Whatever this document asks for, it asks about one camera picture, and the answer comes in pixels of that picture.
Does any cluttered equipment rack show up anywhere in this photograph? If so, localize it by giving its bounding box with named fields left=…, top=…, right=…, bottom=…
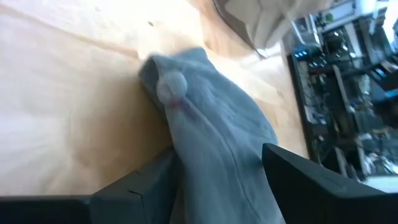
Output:
left=292, top=0, right=398, bottom=184

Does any blue-grey baseball cap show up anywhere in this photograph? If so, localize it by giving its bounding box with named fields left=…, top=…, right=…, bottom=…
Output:
left=138, top=46, right=287, bottom=224

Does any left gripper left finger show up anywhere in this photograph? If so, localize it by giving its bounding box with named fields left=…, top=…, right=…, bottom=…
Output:
left=90, top=148, right=183, bottom=224

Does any black aluminium table frame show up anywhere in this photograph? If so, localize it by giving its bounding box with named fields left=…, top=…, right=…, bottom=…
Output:
left=287, top=54, right=315, bottom=162

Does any clear plastic bin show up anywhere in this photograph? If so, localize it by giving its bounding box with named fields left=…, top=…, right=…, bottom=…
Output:
left=213, top=0, right=335, bottom=58

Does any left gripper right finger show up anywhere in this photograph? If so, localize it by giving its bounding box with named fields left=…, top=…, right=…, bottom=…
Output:
left=262, top=142, right=398, bottom=224

